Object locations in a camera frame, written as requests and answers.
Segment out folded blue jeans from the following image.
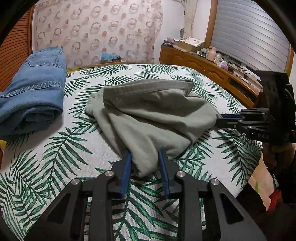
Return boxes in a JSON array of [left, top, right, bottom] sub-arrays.
[[1, 47, 67, 140]]

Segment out circle patterned sheer curtain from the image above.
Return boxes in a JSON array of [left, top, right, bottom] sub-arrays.
[[32, 0, 163, 68]]

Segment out blue item behind bed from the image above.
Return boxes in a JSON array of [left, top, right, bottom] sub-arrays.
[[100, 52, 121, 64]]

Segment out person's right hand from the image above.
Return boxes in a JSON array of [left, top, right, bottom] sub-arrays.
[[263, 143, 295, 178]]

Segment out purple container on sideboard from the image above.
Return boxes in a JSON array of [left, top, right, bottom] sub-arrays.
[[217, 61, 229, 70]]

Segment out wooden sideboard cabinet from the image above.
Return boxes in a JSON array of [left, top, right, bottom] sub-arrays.
[[159, 45, 260, 108]]

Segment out palm leaf bed sheet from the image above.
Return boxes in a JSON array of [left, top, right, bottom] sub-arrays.
[[1, 64, 261, 240]]

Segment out brown louvered wardrobe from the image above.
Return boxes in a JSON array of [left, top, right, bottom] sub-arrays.
[[0, 7, 34, 92]]

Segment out cardboard box on sideboard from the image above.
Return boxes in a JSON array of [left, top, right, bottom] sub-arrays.
[[177, 37, 204, 53]]

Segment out pink thermos jug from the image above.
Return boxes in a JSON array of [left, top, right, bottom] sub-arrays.
[[206, 47, 217, 62]]

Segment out beige tied curtain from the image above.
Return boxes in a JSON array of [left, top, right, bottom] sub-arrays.
[[184, 0, 198, 39]]

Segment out grey-green pants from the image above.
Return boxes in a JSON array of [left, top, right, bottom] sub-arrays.
[[85, 79, 220, 177]]

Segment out grey window blind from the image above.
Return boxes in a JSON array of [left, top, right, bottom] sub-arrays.
[[211, 0, 290, 72]]

